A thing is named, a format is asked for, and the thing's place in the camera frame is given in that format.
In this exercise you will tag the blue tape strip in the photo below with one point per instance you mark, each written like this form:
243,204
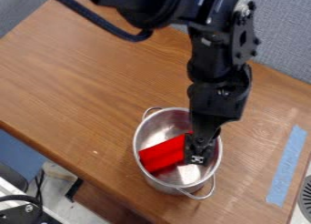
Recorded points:
280,183

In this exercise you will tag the black device with handle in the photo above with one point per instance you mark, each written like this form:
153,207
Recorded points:
25,214

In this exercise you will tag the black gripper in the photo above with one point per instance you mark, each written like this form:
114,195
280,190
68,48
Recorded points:
212,100

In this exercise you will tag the silver metal pot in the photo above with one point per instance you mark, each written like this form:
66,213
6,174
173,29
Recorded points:
183,180

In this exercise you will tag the red rectangular block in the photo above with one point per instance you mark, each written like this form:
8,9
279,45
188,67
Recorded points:
163,154

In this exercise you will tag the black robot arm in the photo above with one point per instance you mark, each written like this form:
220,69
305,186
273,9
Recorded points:
224,43

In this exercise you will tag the grey fan grille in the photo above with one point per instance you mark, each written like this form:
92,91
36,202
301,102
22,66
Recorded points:
304,198

